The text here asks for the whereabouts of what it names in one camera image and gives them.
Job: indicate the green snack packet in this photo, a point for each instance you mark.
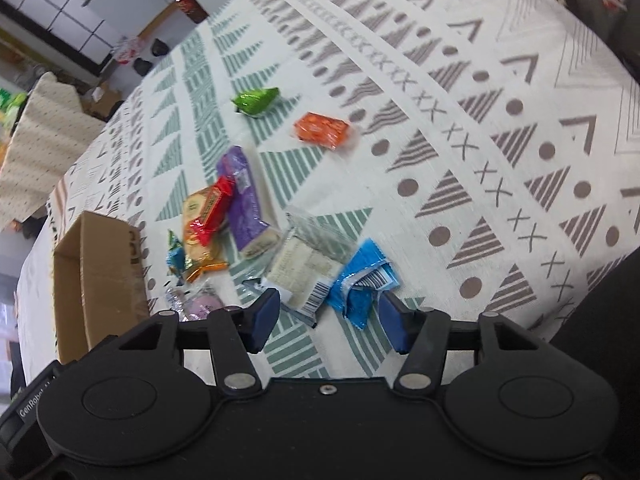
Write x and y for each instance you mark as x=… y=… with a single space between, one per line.
x=256 y=101

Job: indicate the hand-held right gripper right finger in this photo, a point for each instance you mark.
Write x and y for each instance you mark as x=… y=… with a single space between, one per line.
x=395 y=325

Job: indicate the clear pink snack packet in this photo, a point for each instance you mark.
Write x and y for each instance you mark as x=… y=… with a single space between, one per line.
x=200 y=305

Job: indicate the red snack packet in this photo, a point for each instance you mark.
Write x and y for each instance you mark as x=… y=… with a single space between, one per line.
x=212 y=207

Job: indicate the table with dotted tablecloth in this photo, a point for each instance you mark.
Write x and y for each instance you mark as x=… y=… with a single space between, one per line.
x=45 y=150

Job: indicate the small blue candy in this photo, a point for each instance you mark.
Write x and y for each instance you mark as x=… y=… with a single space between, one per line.
x=175 y=255

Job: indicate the black shoe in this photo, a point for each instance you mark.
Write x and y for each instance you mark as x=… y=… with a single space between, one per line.
x=142 y=66
x=159 y=48

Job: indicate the orange rice cracker packet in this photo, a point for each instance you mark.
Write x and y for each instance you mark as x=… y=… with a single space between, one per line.
x=197 y=247

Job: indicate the white cabinet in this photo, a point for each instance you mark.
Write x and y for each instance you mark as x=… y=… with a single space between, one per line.
x=60 y=15

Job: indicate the purple snack packet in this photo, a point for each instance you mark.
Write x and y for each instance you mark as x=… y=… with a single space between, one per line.
x=245 y=200

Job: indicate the blue snack packet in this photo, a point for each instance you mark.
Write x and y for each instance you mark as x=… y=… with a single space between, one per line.
x=360 y=280

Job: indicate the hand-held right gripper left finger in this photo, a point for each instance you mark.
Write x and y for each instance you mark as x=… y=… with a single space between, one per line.
x=262 y=321

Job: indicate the orange snack packet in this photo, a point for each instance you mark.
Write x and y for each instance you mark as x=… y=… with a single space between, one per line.
x=322 y=129

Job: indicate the brown cardboard box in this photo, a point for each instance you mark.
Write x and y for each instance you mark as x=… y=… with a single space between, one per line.
x=100 y=280

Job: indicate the red brown bag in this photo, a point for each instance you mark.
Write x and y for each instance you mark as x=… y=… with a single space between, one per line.
x=191 y=6

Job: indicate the clear white snack packet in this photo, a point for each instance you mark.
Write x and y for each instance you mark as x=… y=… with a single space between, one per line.
x=300 y=265

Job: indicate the pack of water bottles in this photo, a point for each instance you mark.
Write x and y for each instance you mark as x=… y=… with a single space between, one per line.
x=128 y=50

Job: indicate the green tissue pack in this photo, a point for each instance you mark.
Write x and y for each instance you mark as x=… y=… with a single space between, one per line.
x=11 y=105

